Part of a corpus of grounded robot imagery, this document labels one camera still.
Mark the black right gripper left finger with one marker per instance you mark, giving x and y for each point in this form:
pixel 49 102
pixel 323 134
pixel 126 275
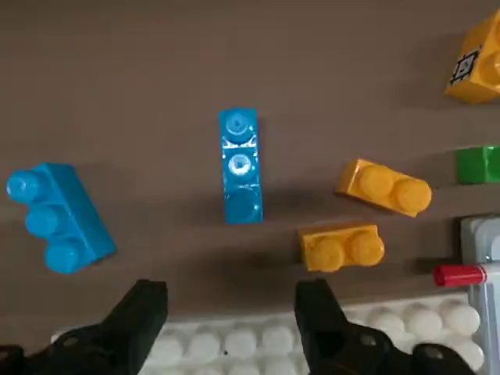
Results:
pixel 109 343

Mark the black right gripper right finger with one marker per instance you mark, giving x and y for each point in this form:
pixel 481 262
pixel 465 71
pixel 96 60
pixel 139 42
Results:
pixel 336 347

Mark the white studded baseplate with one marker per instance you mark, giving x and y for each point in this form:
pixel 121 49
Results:
pixel 242 343

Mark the white pen with red cap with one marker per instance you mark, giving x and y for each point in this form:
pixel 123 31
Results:
pixel 457 275

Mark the yellow two-stud block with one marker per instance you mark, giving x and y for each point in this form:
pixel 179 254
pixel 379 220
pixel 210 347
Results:
pixel 383 187
pixel 340 246

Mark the blue three-stud block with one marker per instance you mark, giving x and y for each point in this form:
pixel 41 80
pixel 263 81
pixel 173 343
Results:
pixel 58 218
pixel 240 168

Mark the green toy block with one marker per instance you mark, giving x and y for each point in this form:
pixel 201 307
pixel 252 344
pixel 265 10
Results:
pixel 478 164

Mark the yellow block with printed tag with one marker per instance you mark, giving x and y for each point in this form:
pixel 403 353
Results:
pixel 480 58

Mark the white whiteboard with grey frame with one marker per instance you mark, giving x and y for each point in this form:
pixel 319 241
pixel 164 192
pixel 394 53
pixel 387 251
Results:
pixel 488 242

